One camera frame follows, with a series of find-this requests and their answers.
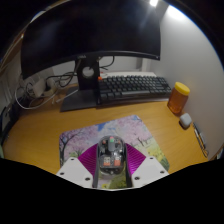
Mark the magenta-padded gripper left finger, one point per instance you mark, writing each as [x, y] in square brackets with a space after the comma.
[75, 168]

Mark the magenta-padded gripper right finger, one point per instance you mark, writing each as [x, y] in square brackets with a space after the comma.
[148, 168]

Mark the transparent computer mouse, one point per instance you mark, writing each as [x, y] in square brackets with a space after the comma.
[111, 156]

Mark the cherry blossom print mouse pad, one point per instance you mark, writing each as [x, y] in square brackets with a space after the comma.
[133, 128]

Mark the dark pen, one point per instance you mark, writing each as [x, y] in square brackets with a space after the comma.
[200, 140]

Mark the small white earbuds case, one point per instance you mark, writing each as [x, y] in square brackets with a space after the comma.
[185, 120]

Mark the orange jar with yellow lid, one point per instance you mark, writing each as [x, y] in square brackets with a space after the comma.
[178, 98]

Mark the black keyboard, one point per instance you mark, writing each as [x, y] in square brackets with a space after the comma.
[133, 87]

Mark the black flat box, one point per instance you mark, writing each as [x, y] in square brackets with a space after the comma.
[6, 120]

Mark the white power strip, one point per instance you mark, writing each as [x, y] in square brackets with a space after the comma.
[40, 87]

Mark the black computer monitor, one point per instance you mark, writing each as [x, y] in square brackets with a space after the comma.
[90, 30]

